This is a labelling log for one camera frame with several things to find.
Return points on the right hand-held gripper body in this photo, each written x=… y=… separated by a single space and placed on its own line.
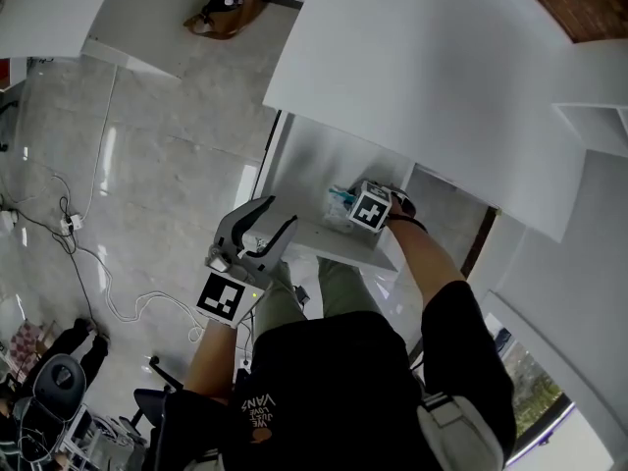
x=370 y=209

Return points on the person's olive trousers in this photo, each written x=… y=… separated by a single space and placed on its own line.
x=343 y=287

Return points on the beige shoulder bag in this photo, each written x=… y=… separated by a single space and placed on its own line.
x=456 y=430

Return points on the white power strip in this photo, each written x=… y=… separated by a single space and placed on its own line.
x=72 y=222

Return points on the small white desk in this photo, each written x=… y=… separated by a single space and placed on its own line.
x=64 y=13

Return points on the dark framed window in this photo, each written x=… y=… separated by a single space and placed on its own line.
x=535 y=385

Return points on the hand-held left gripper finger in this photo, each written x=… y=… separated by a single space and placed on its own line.
x=230 y=226
x=279 y=250

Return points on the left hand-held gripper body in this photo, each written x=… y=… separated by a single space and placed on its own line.
x=223 y=297

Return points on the person's right forearm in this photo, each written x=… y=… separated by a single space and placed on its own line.
x=427 y=258

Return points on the white drawer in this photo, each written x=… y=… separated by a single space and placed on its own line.
x=314 y=165

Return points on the black office chair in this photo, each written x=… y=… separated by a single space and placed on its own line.
x=152 y=405

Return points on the white desk with hutch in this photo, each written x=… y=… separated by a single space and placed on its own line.
x=422 y=67

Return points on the person's black shirt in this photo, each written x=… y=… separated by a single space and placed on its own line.
x=338 y=385

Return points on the brown leather bag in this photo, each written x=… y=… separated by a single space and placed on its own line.
x=225 y=15

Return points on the person's left forearm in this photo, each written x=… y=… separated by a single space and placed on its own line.
x=216 y=361

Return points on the white plastic bag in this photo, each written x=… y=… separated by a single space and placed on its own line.
x=339 y=209

